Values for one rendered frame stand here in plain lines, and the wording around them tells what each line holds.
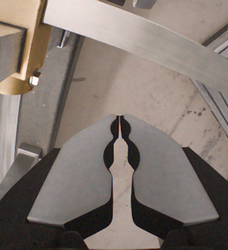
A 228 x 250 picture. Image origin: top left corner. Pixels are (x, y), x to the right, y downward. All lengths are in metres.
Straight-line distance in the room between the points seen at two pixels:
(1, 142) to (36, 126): 0.20
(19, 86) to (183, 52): 0.15
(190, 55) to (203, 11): 0.93
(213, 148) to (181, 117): 0.37
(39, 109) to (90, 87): 0.73
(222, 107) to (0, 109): 0.90
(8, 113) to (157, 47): 0.42
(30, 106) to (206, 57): 0.30
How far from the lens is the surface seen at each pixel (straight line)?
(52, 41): 0.26
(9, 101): 0.50
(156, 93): 1.12
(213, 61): 0.19
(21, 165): 0.40
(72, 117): 1.19
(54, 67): 0.34
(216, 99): 0.98
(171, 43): 0.17
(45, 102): 0.37
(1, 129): 0.56
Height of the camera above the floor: 1.02
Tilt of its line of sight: 59 degrees down
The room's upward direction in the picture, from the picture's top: 179 degrees counter-clockwise
